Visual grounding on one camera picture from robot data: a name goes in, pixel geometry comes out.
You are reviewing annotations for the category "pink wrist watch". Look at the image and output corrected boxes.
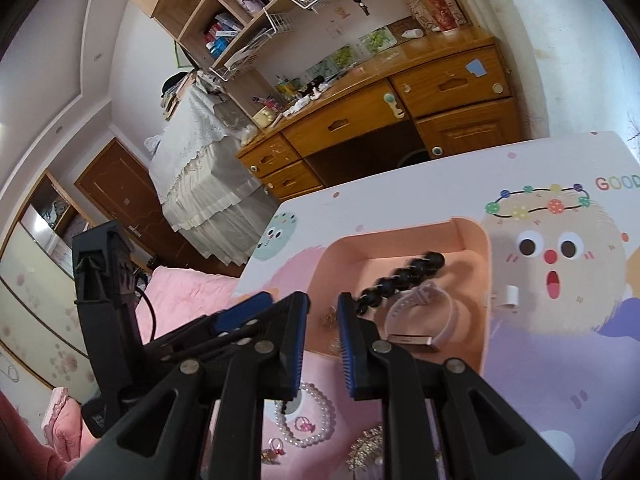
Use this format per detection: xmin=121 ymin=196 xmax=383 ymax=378
xmin=384 ymin=280 xmax=453 ymax=352

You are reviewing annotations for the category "white leaf print curtain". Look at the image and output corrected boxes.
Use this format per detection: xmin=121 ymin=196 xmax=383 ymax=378
xmin=487 ymin=0 xmax=640 ymax=161

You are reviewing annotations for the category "red and white cup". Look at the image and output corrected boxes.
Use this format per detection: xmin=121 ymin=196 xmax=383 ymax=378
xmin=407 ymin=0 xmax=468 ymax=34

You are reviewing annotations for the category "sliding door wardrobe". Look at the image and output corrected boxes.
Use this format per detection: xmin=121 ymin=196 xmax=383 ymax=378
xmin=0 ymin=170 xmax=101 ymax=401

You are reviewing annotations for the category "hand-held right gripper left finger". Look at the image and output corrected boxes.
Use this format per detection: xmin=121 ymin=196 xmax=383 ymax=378
xmin=62 ymin=291 xmax=307 ymax=480

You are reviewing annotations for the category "pink quilt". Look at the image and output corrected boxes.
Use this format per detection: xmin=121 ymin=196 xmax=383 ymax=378
xmin=42 ymin=265 xmax=241 ymax=461

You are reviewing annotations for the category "white pearl necklace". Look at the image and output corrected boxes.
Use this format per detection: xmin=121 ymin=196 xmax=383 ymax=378
xmin=273 ymin=382 xmax=337 ymax=447

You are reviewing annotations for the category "wooden hutch shelf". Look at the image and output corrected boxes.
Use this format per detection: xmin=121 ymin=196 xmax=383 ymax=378
xmin=150 ymin=0 xmax=396 ymax=83

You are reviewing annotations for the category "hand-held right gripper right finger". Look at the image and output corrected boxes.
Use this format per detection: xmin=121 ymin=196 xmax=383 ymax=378
xmin=336 ymin=291 xmax=581 ymax=480

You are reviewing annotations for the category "black hat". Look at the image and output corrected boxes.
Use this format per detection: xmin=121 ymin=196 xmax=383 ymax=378
xmin=161 ymin=72 xmax=193 ymax=99

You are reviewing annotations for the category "wooden desk with drawers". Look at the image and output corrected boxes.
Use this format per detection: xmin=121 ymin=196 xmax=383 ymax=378
xmin=235 ymin=25 xmax=526 ymax=201

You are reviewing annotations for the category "brown wooden door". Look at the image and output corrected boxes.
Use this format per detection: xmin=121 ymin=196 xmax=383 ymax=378
xmin=75 ymin=140 xmax=241 ymax=276

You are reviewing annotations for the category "white lace covered table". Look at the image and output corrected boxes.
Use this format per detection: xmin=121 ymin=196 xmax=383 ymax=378
xmin=147 ymin=72 xmax=281 ymax=266

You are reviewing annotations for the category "black cable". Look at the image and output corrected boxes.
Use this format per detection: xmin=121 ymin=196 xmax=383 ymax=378
xmin=136 ymin=285 xmax=157 ymax=343

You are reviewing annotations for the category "small white clip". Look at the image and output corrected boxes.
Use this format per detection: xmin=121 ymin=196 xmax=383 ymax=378
xmin=492 ymin=285 xmax=521 ymax=308

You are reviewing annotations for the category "cartoon printed tablecloth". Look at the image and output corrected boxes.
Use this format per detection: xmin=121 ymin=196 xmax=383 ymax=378
xmin=200 ymin=131 xmax=640 ymax=480

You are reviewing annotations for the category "pink plastic tray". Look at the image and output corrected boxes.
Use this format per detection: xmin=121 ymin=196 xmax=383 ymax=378
xmin=305 ymin=216 xmax=496 ymax=378

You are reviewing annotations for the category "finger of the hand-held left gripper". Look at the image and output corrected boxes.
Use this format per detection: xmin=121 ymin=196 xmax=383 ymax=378
xmin=150 ymin=291 xmax=275 ymax=356
xmin=160 ymin=325 xmax=266 ymax=363

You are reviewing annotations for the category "black bead bracelet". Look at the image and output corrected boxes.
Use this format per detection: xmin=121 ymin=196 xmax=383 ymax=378
xmin=354 ymin=251 xmax=446 ymax=317

